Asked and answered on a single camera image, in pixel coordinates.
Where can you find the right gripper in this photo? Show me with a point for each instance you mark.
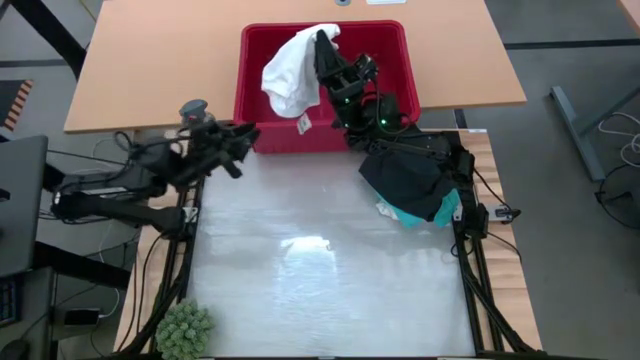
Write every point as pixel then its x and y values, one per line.
pixel 345 80

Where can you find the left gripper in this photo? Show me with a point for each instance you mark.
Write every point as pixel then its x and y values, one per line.
pixel 210 150

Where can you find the small white garment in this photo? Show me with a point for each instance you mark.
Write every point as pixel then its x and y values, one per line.
pixel 295 75

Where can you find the navy garment with logo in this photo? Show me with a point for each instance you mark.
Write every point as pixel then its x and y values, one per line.
pixel 405 180

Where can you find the teal garment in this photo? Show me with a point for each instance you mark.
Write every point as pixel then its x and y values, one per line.
pixel 447 210

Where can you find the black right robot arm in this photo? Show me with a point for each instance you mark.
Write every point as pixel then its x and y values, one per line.
pixel 425 150

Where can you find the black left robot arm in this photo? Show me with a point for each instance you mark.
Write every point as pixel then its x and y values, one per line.
pixel 115 185

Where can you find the red plastic laundry bin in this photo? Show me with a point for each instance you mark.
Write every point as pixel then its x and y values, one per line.
pixel 260 135

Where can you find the round desk grommet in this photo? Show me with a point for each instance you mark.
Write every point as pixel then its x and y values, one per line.
pixel 342 2

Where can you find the clear spray bottle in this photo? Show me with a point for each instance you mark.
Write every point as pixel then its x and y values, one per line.
pixel 194 107

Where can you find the light wooden desk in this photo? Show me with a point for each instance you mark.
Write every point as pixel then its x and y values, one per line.
pixel 150 50

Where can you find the light wooden side board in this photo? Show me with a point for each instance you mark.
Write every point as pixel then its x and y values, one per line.
pixel 150 300
pixel 505 280

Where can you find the green artificial plant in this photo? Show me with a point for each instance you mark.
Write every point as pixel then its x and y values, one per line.
pixel 184 330

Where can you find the black metal beam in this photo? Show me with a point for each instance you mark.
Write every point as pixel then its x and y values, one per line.
pixel 47 32

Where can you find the black power adapter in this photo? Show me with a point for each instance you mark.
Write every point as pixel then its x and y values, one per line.
pixel 82 317

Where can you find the grey metal desk leg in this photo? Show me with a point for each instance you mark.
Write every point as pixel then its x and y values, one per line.
pixel 565 107

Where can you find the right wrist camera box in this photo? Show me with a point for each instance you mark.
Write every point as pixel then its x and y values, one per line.
pixel 366 67

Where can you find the grey metal corner bracket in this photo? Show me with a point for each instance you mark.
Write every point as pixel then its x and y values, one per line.
pixel 190 215

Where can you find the black aluminium frame rail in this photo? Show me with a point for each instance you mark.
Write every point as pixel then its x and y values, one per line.
pixel 469 310
pixel 186 280

